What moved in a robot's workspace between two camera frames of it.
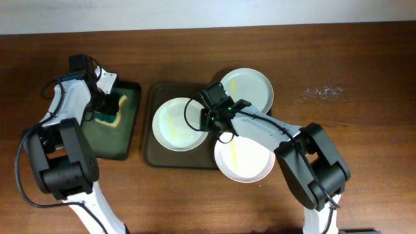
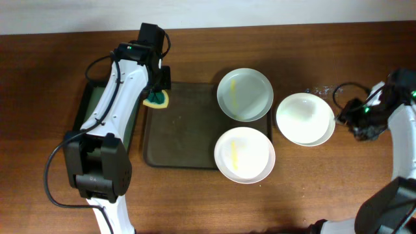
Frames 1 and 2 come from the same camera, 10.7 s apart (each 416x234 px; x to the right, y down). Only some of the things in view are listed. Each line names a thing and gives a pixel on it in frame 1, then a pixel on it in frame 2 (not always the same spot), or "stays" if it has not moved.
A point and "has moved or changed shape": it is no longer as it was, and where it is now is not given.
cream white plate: (169, 127) → (306, 119)
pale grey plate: (250, 85) stays
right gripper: (205, 114) → (346, 114)
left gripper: (114, 106) → (167, 83)
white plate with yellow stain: (243, 160) stays
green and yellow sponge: (110, 119) has moved or changed shape
